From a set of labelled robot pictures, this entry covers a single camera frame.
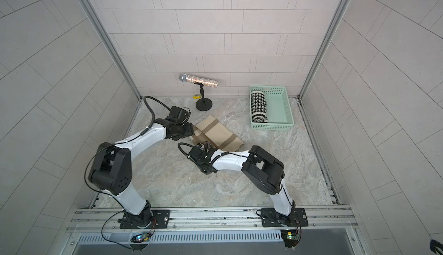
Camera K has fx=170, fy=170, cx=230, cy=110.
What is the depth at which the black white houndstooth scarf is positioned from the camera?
1010 millimetres

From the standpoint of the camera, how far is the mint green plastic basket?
3.23ft

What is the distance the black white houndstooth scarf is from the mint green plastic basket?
0.08ft
